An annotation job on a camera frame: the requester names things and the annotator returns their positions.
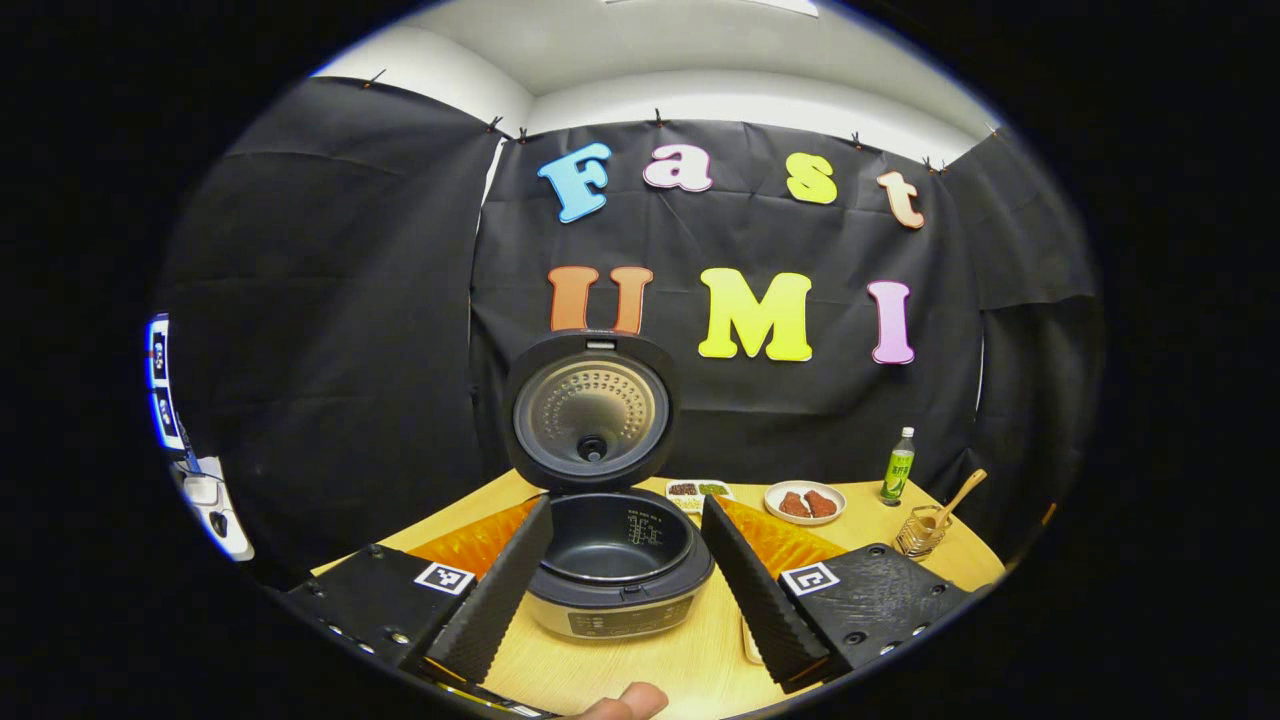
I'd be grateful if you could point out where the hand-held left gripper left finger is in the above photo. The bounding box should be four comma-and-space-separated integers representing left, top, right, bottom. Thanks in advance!
280, 493, 554, 686

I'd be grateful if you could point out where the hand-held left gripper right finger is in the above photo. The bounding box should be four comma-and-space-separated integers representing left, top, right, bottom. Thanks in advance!
700, 493, 976, 694

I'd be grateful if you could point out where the black silver rice cooker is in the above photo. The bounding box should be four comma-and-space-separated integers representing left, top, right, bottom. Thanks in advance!
503, 328, 717, 641

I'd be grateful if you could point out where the clear chopstick holder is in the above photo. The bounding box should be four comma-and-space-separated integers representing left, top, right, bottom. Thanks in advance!
893, 505, 951, 559

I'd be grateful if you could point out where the wooden spoon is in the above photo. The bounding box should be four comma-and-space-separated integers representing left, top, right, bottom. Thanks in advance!
920, 468, 989, 531

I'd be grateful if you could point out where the white round plate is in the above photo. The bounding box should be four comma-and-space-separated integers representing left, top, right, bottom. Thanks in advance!
764, 480, 847, 527

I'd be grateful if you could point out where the white divided dish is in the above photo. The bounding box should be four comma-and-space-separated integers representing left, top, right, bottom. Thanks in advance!
665, 480, 734, 513

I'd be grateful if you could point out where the green tea bottle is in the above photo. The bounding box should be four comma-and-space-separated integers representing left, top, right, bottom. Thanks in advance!
880, 427, 916, 507

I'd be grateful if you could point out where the white side desk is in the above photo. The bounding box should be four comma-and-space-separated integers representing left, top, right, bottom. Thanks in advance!
175, 455, 256, 561

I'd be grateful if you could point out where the black backdrop cloth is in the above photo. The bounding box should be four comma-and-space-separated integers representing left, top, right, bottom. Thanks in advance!
160, 75, 1101, 591

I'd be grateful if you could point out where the computer monitor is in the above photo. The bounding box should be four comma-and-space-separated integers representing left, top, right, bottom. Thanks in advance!
145, 315, 191, 456

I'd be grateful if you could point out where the ceiling light panel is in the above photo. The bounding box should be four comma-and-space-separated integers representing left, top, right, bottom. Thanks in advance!
600, 0, 821, 19

